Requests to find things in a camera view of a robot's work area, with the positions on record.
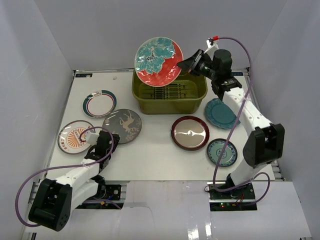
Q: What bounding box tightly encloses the dark red rimmed plate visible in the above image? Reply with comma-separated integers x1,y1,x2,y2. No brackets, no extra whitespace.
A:
170,115,210,151

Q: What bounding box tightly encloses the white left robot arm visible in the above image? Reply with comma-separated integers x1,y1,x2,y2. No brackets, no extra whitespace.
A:
28,130,120,232

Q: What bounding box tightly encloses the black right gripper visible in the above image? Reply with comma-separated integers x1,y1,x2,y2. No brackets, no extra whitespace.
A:
177,49,218,81

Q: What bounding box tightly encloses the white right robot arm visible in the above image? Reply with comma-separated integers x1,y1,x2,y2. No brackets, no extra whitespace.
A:
177,49,285,200

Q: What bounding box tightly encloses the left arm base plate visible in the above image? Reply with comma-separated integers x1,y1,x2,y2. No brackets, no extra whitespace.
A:
81,184,124,210

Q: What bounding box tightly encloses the red teal floral plate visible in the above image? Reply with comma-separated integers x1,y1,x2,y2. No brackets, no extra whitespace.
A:
134,36,184,88

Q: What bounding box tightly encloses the left blue table label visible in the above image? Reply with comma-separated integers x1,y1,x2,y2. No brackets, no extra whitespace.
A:
75,73,93,78

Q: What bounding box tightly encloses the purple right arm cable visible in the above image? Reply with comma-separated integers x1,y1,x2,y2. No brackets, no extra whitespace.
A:
212,36,271,206

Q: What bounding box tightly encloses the blue table label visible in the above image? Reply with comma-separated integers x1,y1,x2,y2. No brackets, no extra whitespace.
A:
75,73,93,78
232,71,244,76

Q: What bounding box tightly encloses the right blue table label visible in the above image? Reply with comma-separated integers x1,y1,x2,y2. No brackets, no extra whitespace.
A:
232,71,244,76

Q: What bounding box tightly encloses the small blue white plate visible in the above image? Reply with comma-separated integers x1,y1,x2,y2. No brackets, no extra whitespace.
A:
206,138,238,168

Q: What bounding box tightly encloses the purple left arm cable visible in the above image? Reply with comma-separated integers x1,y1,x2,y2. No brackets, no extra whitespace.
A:
15,126,123,228

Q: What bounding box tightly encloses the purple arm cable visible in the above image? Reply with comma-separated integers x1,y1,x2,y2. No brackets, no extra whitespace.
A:
15,126,123,228
212,36,271,206

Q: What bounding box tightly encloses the olive green plastic bin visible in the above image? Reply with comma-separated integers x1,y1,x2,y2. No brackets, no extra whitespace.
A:
132,71,208,115

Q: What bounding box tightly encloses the orange sunburst plate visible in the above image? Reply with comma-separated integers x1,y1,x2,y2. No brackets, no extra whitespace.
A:
57,120,96,154

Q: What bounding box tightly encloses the teal scalloped plate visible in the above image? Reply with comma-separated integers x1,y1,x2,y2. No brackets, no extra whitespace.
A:
204,98,237,130

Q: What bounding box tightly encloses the grey reindeer plate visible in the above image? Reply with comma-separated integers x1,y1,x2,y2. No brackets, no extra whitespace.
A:
102,109,142,145

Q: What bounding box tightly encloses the white plate teal rim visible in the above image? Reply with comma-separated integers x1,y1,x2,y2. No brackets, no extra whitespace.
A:
82,89,117,119

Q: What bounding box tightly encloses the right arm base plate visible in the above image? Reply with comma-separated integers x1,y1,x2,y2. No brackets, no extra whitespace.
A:
204,183,258,212

